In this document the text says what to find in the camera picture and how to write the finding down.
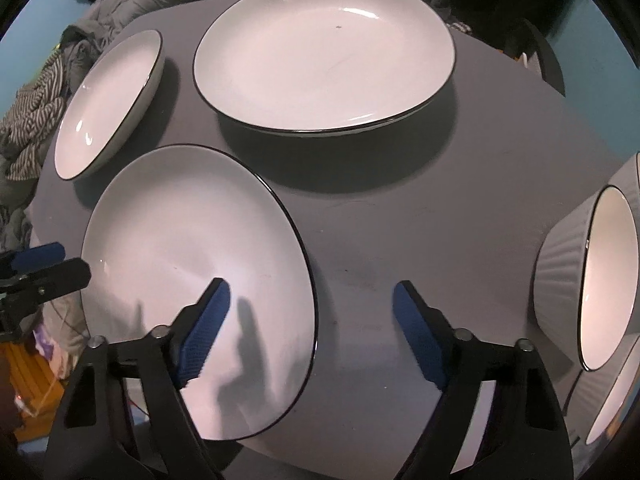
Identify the white ribbed bowl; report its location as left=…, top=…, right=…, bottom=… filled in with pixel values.
left=564, top=334, right=639, bottom=477
left=533, top=185, right=639, bottom=372

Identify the large white plate back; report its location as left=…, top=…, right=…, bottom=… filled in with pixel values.
left=193, top=0, right=456, bottom=136

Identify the striped grey white garment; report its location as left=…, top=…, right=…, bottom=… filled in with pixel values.
left=1, top=50, right=66, bottom=182

